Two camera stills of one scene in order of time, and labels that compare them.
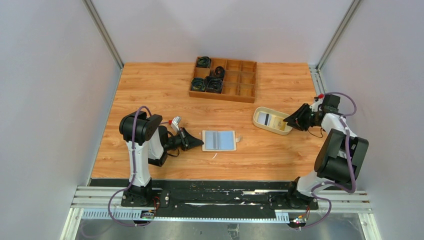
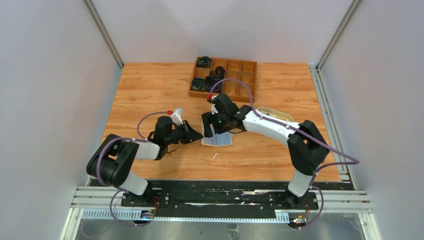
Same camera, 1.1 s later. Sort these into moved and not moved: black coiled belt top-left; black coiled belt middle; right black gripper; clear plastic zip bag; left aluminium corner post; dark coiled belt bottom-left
Moved: right black gripper; clear plastic zip bag
Not moved: black coiled belt middle; dark coiled belt bottom-left; left aluminium corner post; black coiled belt top-left
